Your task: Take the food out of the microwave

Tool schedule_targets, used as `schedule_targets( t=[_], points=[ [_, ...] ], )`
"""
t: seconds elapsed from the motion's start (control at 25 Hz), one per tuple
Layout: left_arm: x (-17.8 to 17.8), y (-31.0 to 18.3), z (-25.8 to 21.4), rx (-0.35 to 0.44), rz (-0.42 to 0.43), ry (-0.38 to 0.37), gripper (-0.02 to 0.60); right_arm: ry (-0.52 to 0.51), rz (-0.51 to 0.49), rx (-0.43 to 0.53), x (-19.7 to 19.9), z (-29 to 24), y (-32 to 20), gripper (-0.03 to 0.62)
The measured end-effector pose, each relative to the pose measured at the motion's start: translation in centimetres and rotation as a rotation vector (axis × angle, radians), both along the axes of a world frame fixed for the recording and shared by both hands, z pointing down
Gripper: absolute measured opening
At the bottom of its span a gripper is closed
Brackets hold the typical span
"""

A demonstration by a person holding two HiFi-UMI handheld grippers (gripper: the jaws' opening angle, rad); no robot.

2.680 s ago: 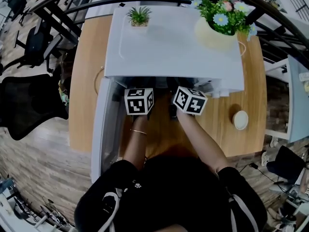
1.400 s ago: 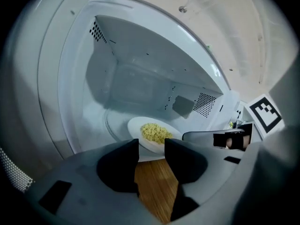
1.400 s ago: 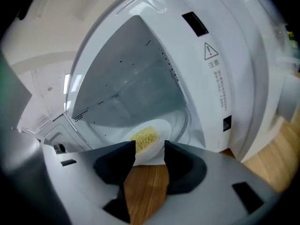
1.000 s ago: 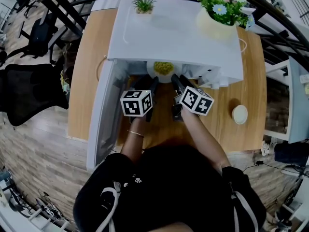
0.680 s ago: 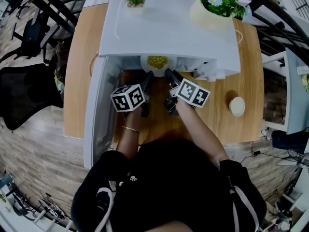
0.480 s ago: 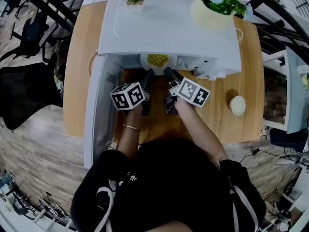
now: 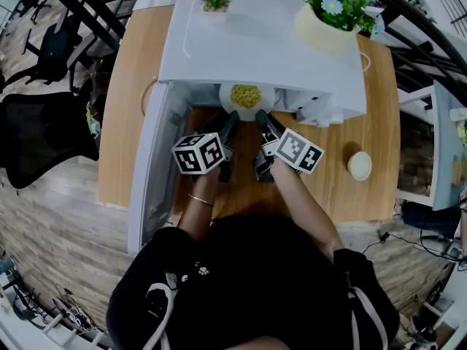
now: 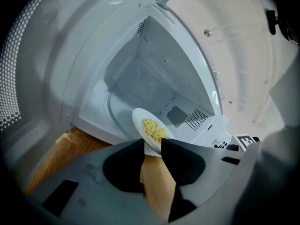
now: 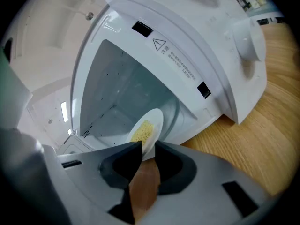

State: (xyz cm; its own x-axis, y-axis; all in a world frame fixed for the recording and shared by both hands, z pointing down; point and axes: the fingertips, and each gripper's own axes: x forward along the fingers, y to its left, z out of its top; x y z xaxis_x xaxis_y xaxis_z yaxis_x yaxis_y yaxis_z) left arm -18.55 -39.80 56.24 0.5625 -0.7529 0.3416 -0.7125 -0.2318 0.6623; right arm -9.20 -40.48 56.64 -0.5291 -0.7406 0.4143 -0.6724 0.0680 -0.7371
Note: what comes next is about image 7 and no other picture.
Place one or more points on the person's right forearm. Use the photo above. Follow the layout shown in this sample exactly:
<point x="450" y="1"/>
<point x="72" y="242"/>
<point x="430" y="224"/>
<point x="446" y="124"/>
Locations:
<point x="303" y="202"/>

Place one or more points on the black power adapter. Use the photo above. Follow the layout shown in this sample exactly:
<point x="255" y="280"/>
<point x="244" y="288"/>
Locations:
<point x="384" y="237"/>

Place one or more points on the small white round lid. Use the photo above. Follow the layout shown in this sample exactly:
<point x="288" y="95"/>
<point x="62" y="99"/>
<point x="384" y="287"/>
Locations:
<point x="360" y="166"/>

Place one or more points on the small green potted plant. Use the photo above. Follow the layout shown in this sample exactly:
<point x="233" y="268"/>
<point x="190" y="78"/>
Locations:
<point x="215" y="0"/>

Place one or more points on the person's left forearm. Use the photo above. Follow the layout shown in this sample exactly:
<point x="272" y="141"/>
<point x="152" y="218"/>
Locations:
<point x="198" y="217"/>

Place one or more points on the white plate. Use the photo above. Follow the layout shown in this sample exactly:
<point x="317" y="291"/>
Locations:
<point x="248" y="114"/>

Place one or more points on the white microwave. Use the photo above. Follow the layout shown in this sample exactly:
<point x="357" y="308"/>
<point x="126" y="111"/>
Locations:
<point x="255" y="42"/>

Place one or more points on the person's black clothing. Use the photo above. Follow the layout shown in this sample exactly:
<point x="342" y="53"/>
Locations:
<point x="255" y="286"/>

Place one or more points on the black curved railing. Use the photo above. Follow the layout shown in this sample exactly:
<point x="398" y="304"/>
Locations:
<point x="95" y="20"/>

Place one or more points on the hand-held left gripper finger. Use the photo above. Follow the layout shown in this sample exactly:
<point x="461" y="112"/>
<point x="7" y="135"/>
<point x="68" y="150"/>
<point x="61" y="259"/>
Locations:
<point x="231" y="130"/>
<point x="217" y="124"/>

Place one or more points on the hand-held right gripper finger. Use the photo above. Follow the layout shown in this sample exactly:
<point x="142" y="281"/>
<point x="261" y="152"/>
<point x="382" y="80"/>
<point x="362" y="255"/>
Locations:
<point x="265" y="130"/>
<point x="277" y="131"/>

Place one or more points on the yellow food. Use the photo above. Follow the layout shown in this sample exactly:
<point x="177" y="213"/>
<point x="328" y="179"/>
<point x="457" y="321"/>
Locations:
<point x="246" y="96"/>

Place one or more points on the black floor device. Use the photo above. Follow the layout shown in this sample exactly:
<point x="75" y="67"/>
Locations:
<point x="73" y="315"/>

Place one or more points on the light blue table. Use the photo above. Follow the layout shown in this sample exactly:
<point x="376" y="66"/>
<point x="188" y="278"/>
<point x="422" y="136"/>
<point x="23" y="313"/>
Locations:
<point x="443" y="181"/>

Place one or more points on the cream pot flower plant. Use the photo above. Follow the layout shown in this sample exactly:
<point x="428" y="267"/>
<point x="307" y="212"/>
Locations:
<point x="321" y="31"/>

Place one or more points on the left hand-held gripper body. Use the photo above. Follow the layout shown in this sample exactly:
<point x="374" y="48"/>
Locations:
<point x="198" y="155"/>

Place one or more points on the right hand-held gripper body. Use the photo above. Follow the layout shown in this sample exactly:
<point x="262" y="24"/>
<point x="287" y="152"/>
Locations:
<point x="299" y="151"/>

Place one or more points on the wooden table white legs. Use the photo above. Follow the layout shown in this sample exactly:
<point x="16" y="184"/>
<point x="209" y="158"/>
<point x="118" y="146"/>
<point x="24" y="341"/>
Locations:
<point x="120" y="122"/>

